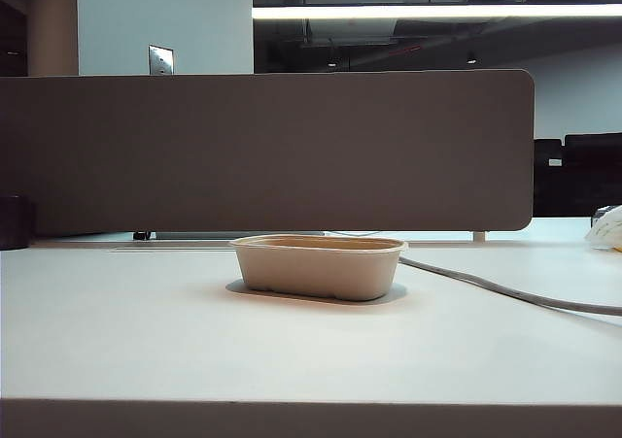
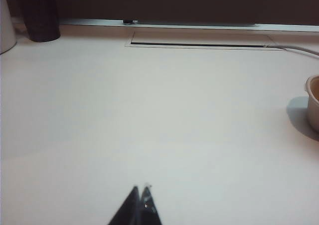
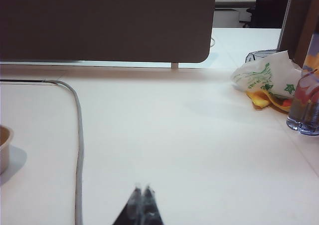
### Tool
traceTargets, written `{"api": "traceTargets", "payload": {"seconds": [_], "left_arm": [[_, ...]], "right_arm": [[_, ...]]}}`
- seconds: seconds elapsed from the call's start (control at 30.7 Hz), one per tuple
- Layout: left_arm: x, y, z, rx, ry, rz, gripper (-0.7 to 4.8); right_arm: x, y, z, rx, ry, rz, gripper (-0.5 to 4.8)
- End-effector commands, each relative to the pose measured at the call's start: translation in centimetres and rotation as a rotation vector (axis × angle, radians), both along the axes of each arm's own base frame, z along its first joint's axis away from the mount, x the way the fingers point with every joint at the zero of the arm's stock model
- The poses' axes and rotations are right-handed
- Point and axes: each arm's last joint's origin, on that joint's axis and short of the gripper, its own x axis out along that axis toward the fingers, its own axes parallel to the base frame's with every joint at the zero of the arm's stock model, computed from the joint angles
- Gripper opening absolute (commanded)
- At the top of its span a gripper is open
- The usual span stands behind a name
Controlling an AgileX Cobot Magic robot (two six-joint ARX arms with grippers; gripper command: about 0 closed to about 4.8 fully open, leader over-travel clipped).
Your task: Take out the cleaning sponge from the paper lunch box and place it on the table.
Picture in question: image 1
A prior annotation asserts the beige round pillar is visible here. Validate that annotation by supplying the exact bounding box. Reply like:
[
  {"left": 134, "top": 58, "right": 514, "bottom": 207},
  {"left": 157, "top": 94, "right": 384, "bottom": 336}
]
[{"left": 26, "top": 0, "right": 80, "bottom": 77}]

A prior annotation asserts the beige paper lunch box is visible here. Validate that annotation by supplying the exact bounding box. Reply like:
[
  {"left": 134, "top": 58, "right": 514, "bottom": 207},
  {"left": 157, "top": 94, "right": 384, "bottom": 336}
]
[{"left": 227, "top": 234, "right": 410, "bottom": 303}]

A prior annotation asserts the metal wall plate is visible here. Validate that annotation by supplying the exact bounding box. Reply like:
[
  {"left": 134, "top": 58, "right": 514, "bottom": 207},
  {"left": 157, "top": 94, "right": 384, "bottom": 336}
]
[{"left": 148, "top": 44, "right": 176, "bottom": 77}]

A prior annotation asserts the grey desk divider panel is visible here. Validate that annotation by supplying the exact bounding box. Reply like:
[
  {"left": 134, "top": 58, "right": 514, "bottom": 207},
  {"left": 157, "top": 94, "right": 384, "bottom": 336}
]
[{"left": 0, "top": 69, "right": 536, "bottom": 239}]

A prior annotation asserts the white cable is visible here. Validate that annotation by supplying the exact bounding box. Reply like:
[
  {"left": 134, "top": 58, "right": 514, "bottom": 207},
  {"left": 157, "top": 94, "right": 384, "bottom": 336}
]
[{"left": 398, "top": 255, "right": 622, "bottom": 318}]

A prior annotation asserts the long ceiling light strip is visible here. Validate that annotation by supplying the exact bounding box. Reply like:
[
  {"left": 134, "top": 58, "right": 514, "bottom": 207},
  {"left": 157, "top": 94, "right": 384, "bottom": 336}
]
[{"left": 251, "top": 3, "right": 622, "bottom": 20}]

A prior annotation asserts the black cylindrical container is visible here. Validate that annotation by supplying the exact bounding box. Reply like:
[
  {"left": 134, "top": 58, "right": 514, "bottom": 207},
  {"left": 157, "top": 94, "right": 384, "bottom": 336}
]
[{"left": 0, "top": 195, "right": 38, "bottom": 251}]

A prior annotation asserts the white crumpled plastic bag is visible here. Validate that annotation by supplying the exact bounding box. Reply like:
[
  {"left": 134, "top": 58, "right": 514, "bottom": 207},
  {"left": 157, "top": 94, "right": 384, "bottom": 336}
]
[{"left": 584, "top": 205, "right": 622, "bottom": 253}]

